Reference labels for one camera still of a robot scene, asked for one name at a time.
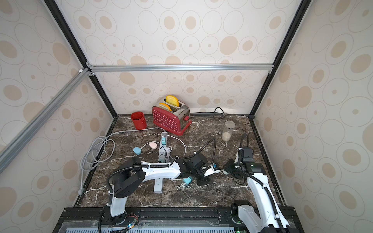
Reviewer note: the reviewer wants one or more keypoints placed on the yellow toast slice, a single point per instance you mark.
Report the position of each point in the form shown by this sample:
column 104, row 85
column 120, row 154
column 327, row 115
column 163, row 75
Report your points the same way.
column 172, row 100
column 165, row 106

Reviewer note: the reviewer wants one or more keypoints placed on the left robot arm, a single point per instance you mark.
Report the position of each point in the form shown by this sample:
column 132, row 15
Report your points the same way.
column 126, row 179

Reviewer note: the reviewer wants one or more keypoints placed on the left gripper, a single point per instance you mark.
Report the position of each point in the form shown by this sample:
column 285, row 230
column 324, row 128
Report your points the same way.
column 205, row 181

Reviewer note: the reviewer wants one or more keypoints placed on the left aluminium rail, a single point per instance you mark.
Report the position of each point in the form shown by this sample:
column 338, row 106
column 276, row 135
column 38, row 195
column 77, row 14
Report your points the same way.
column 20, row 141

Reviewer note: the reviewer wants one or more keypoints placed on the white power strip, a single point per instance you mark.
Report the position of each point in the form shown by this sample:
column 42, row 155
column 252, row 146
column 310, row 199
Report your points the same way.
column 161, row 153

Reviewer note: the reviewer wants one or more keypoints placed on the blue earbud case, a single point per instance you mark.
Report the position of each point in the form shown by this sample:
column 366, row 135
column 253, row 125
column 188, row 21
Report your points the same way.
column 137, row 150

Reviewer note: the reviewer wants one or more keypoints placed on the horizontal aluminium rail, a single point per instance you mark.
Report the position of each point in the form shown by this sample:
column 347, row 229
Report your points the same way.
column 187, row 67

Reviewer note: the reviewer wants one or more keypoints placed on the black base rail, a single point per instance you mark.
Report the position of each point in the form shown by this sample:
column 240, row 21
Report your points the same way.
column 151, row 220

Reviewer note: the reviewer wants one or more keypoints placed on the pink earbud case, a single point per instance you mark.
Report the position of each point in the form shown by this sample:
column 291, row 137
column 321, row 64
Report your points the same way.
column 153, row 145

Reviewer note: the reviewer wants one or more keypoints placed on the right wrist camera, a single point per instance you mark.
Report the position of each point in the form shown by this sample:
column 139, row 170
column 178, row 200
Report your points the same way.
column 240, row 156

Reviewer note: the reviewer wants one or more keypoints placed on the red toaster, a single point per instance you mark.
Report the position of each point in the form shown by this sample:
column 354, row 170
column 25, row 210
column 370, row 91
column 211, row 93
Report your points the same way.
column 175, row 121

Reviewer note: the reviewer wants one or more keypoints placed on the front yellow toast slice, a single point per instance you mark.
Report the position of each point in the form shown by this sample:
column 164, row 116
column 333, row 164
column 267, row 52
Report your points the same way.
column 165, row 106

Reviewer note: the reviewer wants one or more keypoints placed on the red metal cup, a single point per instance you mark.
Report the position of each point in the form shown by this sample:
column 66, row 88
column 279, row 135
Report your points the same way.
column 139, row 121

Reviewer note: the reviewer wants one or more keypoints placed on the rear yellow toast slice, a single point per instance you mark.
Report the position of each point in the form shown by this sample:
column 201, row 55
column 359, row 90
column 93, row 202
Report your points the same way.
column 172, row 100

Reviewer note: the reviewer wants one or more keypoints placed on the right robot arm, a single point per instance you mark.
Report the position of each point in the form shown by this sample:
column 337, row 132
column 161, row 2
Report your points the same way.
column 269, row 218

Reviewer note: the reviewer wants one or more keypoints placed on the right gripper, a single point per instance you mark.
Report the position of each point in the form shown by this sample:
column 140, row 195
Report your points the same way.
column 233, row 171

